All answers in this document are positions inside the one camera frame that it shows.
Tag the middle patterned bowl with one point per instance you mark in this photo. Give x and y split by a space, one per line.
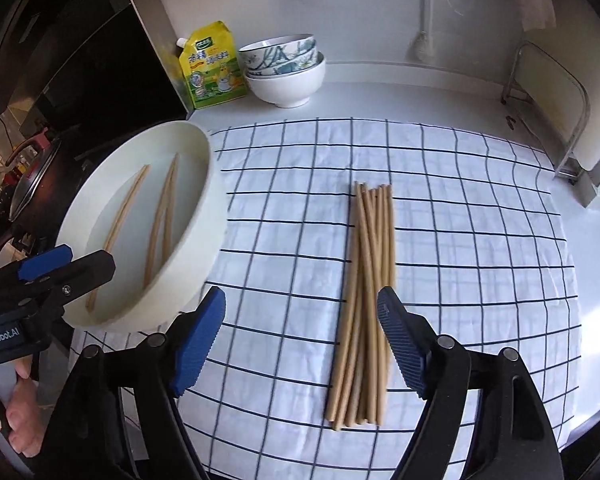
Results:
303 62

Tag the person's left hand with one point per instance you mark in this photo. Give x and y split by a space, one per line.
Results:
18 394

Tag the wooden chopstick seven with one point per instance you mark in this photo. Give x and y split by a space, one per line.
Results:
375 338

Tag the bottom white bowl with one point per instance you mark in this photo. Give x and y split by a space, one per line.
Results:
289 90

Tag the wooden chopstick six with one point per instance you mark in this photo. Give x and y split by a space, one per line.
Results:
367 241

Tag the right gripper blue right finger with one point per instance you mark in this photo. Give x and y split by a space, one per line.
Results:
410 338

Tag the wooden chopstick eight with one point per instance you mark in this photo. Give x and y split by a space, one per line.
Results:
376 199

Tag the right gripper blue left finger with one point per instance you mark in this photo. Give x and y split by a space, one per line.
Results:
191 337

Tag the wooden chopstick ten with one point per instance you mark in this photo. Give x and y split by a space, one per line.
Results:
392 238

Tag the white long-handled brush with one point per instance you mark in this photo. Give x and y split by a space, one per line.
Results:
423 45

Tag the top patterned bowl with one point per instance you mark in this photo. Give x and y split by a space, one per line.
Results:
271 52

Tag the wooden chopstick two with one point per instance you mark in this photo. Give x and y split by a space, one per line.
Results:
116 228

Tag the cutting board in rack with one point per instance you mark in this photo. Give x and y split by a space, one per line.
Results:
561 109

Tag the patterned bowl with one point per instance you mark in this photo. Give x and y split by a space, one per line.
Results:
303 62
271 52

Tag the wooden chopstick four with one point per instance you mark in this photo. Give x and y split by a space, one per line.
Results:
343 367

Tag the wooden chopstick nine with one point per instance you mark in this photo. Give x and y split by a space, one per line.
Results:
383 232

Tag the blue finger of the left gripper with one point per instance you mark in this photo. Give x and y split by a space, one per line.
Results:
80 277
45 262

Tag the round cream tray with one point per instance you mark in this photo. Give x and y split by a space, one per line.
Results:
198 229

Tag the dark pot with lid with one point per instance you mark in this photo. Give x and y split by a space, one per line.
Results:
25 182

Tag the yellow seasoning pouch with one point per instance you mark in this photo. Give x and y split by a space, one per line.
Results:
210 66

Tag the wooden chopstick five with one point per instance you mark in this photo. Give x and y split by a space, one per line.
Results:
358 381

